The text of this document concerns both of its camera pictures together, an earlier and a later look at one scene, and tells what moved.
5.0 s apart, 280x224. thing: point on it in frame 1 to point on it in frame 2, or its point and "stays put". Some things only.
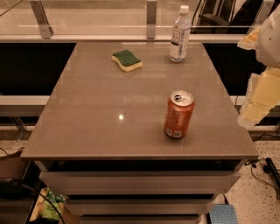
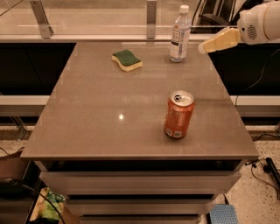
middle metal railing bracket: (151, 19) stays put
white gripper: (269, 44) to (249, 29)
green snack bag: (44, 209) stays put
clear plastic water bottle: (179, 44) stays put
